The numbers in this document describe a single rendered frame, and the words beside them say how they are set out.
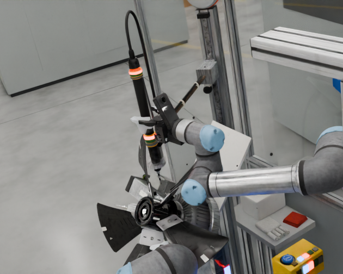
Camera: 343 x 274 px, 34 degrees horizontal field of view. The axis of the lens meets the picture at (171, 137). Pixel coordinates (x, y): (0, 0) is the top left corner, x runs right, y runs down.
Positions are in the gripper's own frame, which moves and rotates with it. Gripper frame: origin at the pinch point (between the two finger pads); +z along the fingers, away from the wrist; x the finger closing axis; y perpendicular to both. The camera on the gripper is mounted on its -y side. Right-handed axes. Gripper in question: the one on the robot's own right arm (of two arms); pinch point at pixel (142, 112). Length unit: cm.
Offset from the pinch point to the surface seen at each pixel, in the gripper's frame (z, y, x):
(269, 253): 0, 99, 54
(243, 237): 27, 109, 64
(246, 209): 9, 76, 52
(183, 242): -14.3, 46.8, -5.3
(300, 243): -40, 58, 28
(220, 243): -26, 47, 2
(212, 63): 24, 8, 59
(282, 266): -42, 58, 15
